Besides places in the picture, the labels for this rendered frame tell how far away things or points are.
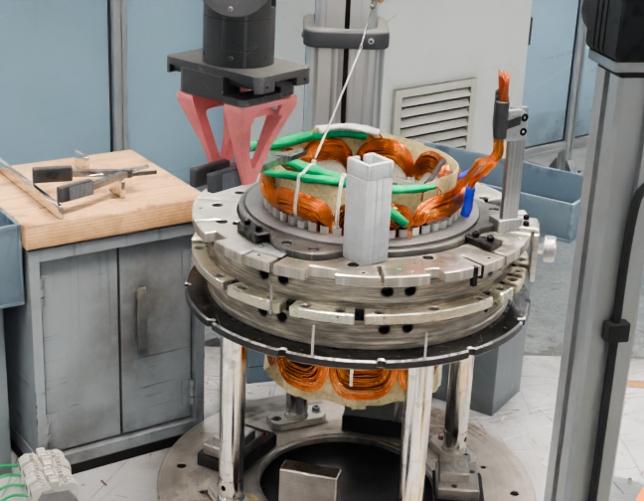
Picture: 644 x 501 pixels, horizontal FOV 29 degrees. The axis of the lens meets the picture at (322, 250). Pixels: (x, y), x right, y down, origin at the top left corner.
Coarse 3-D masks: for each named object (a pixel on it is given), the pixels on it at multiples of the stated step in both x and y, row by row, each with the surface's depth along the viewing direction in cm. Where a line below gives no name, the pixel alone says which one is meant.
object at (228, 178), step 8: (232, 168) 101; (208, 176) 99; (216, 176) 99; (224, 176) 100; (232, 176) 100; (208, 184) 99; (216, 184) 99; (224, 184) 100; (232, 184) 101; (240, 184) 101; (216, 192) 100
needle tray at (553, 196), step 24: (432, 144) 151; (480, 168) 148; (528, 168) 145; (552, 168) 143; (528, 192) 146; (552, 192) 144; (576, 192) 142; (552, 216) 133; (576, 216) 133; (528, 288) 147; (480, 360) 145; (504, 360) 146; (480, 384) 146; (504, 384) 148; (480, 408) 147
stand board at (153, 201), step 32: (64, 160) 139; (96, 160) 139; (128, 160) 140; (0, 192) 128; (96, 192) 129; (128, 192) 129; (160, 192) 130; (192, 192) 130; (32, 224) 120; (64, 224) 121; (96, 224) 123; (128, 224) 125; (160, 224) 127
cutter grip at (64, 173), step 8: (32, 168) 126; (40, 168) 126; (48, 168) 126; (56, 168) 127; (64, 168) 127; (72, 168) 127; (32, 176) 127; (40, 176) 126; (48, 176) 127; (56, 176) 127; (64, 176) 127; (72, 176) 127
